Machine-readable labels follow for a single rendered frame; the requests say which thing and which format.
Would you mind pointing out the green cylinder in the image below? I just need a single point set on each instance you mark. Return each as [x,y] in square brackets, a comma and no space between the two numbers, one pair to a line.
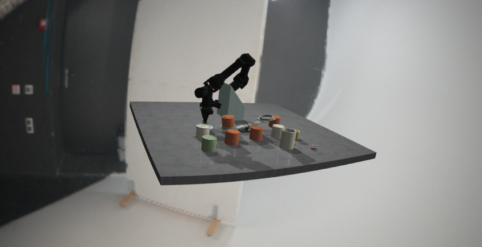
[209,143]

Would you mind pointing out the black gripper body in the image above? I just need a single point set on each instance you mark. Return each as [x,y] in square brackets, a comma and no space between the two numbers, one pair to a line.
[205,104]

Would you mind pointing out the brown cup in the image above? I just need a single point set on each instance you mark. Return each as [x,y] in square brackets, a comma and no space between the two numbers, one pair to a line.
[277,121]
[256,133]
[232,137]
[228,121]

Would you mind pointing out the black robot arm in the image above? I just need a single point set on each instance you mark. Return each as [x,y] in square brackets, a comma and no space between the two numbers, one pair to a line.
[245,61]

